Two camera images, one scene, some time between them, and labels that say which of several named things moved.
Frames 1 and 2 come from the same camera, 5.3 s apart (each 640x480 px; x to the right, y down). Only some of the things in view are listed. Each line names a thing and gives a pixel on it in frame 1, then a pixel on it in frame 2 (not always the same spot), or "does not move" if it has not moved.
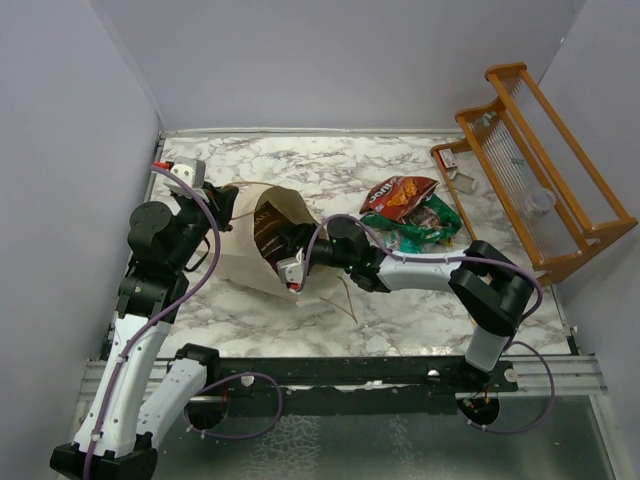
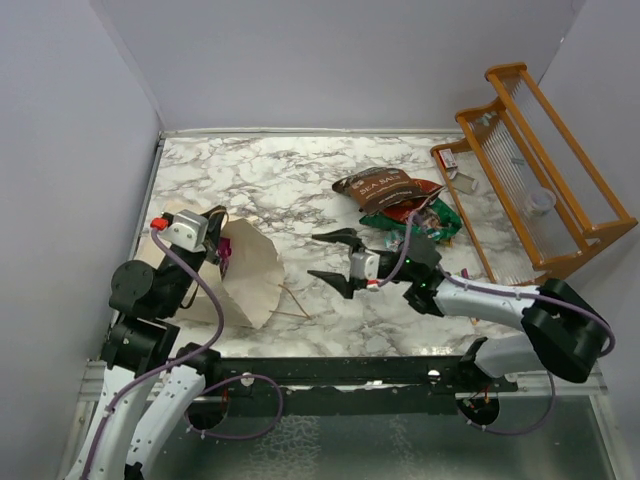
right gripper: x=294 y=238 to x=339 y=281
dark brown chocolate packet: x=270 y=230 to x=377 y=187
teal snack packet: x=394 y=241 does not move
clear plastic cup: x=542 y=201 does not move
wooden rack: x=554 y=200 does not move
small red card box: x=447 y=157 does not move
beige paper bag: x=237 y=256 to x=252 y=284
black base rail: x=350 y=384 does not move
